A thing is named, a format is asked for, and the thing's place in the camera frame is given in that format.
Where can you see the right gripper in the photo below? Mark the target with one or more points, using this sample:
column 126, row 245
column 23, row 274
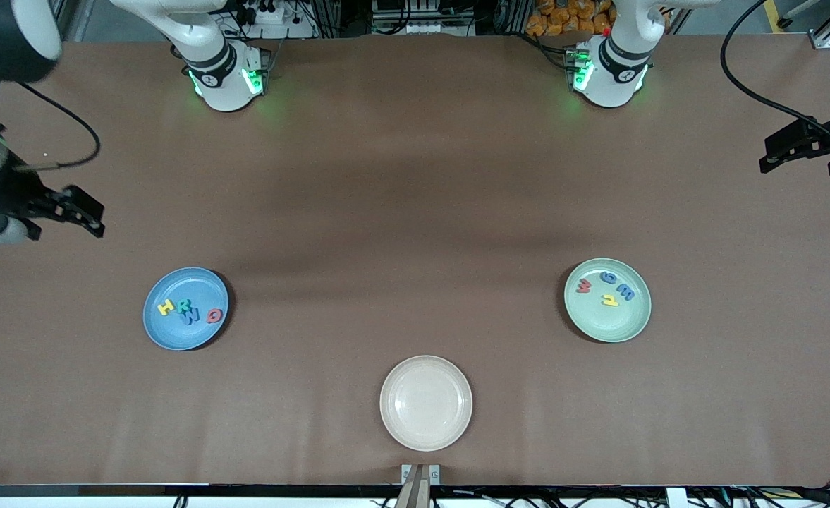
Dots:
column 7, row 192

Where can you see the yellow foam letter H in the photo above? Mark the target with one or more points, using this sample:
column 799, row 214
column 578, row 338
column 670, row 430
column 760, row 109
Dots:
column 166, row 307

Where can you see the teal foam letter R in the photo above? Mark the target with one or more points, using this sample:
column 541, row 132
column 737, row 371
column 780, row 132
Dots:
column 185, row 305

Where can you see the blue uppercase foam letter M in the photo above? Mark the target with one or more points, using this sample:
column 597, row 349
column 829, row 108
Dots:
column 191, row 317

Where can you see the red foam letter Q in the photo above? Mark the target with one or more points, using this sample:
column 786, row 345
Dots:
column 209, row 317

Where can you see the blue lowercase foam letter m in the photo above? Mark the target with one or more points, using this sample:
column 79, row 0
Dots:
column 625, row 291

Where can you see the blue foam letter g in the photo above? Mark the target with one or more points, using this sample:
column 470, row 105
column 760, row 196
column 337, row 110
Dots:
column 607, row 278

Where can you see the yellow lowercase foam letter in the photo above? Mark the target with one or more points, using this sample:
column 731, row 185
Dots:
column 609, row 301

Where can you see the red foam letter w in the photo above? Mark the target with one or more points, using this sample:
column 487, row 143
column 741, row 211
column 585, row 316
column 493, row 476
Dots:
column 584, row 286

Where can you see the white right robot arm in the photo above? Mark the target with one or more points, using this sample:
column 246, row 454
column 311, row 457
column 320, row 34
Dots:
column 224, row 95

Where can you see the blue plate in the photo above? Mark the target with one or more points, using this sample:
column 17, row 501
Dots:
column 175, row 335

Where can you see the green plate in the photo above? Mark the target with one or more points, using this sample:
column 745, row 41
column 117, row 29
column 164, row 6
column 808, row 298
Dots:
column 619, row 324

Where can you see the beige plate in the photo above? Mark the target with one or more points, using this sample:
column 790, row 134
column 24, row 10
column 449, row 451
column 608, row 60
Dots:
column 425, row 403

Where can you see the bag of orange fruit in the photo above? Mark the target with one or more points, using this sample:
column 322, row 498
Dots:
column 563, row 17

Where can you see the white power strip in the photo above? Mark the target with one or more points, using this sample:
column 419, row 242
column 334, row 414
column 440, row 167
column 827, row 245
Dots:
column 273, row 15

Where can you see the background equipment rack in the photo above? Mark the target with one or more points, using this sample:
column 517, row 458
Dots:
column 422, row 17

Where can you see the black table edge rail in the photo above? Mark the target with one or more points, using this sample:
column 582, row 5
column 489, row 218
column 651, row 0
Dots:
column 245, row 490

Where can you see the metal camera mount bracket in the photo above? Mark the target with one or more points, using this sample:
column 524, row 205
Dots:
column 420, row 487

